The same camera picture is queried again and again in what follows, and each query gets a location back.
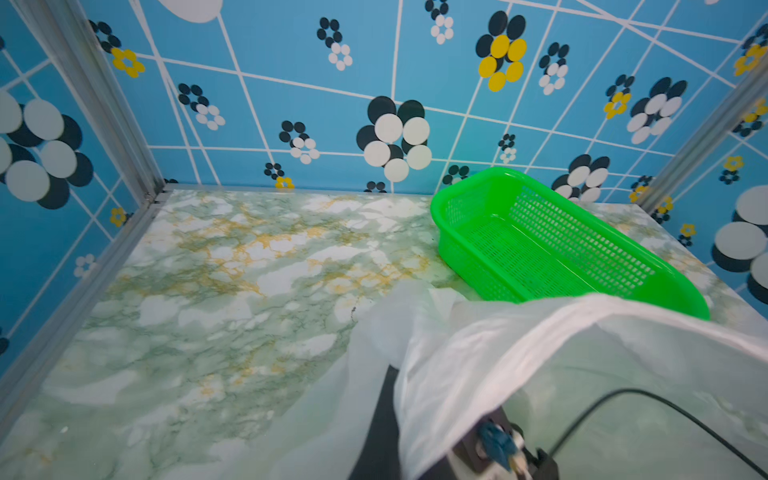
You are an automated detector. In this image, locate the green plastic basket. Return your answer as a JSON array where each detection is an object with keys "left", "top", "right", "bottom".
[{"left": 431, "top": 168, "right": 710, "bottom": 321}]

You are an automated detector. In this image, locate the white plastic bag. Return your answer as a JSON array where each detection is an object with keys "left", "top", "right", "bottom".
[{"left": 228, "top": 282, "right": 767, "bottom": 479}]

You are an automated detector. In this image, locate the right black camera cable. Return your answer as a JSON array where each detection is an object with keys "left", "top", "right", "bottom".
[{"left": 548, "top": 388, "right": 768, "bottom": 480}]

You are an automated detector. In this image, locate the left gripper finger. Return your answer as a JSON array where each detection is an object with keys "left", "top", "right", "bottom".
[{"left": 348, "top": 366, "right": 401, "bottom": 480}]

